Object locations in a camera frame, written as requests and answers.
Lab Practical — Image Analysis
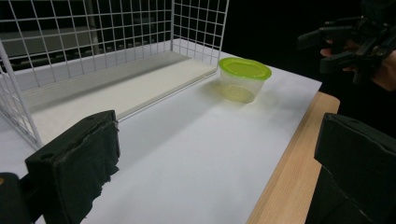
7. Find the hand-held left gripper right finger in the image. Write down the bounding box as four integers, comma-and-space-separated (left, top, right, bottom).
306, 112, 396, 224

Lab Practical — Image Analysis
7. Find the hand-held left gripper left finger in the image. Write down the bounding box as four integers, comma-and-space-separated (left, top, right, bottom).
24, 109, 121, 224

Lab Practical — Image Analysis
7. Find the clear container with green lid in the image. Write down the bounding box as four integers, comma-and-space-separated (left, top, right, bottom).
218, 56, 273, 105

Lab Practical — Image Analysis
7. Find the white table cover sheet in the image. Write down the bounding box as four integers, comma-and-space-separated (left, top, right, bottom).
0, 38, 322, 224

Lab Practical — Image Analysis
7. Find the white wire grid rack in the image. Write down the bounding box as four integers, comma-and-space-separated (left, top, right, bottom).
0, 0, 231, 149

